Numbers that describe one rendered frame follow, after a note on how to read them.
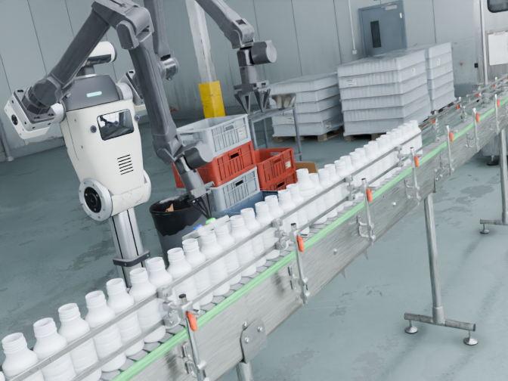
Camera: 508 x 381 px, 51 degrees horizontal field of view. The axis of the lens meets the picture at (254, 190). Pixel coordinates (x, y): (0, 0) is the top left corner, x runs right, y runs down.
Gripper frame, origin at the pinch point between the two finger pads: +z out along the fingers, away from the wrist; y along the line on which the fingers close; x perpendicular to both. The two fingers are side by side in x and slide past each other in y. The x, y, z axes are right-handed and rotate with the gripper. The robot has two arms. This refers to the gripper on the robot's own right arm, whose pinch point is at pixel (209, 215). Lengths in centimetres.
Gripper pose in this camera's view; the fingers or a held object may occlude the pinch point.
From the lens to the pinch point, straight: 164.1
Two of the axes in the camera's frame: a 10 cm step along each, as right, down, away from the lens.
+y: 5.9, -3.0, 7.5
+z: 4.3, 9.0, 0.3
